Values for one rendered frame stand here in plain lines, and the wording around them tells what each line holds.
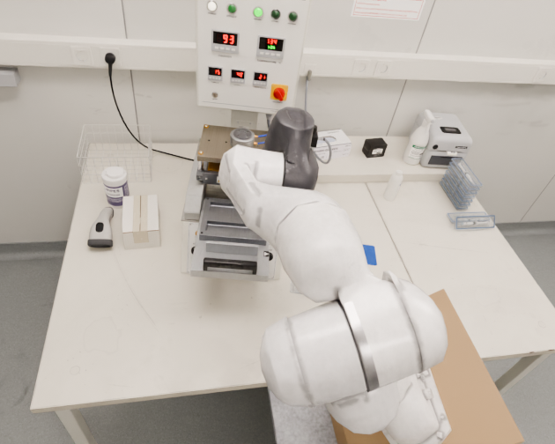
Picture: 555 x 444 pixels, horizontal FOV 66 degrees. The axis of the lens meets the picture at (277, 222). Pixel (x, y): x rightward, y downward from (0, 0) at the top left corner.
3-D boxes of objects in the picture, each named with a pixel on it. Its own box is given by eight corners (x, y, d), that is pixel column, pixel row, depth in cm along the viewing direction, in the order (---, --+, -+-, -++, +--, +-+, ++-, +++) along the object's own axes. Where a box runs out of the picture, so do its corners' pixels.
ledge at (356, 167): (280, 143, 205) (281, 135, 202) (437, 144, 222) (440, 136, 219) (292, 183, 185) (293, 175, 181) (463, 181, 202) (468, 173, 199)
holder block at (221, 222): (205, 203, 138) (205, 196, 136) (267, 208, 140) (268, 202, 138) (199, 240, 127) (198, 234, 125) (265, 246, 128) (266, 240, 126)
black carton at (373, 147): (361, 151, 201) (365, 138, 196) (378, 149, 204) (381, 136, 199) (366, 158, 197) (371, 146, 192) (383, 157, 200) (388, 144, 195)
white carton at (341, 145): (293, 147, 196) (296, 133, 191) (337, 141, 204) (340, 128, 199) (304, 163, 189) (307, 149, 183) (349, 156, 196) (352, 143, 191)
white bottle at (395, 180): (386, 202, 184) (396, 175, 174) (381, 194, 187) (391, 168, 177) (396, 200, 185) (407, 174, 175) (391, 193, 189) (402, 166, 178)
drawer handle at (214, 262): (203, 265, 120) (203, 255, 117) (256, 269, 122) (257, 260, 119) (203, 270, 119) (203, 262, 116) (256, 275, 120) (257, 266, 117)
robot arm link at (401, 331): (285, 291, 40) (455, 240, 40) (266, 214, 56) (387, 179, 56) (327, 426, 48) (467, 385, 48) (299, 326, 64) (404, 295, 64)
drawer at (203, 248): (203, 207, 142) (203, 189, 136) (269, 212, 144) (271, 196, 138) (190, 277, 121) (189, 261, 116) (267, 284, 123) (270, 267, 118)
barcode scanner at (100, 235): (95, 212, 159) (92, 196, 153) (118, 211, 161) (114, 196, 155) (88, 254, 145) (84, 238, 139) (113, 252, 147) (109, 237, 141)
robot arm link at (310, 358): (400, 403, 62) (447, 469, 45) (291, 435, 62) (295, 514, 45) (362, 276, 63) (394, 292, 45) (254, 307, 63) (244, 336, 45)
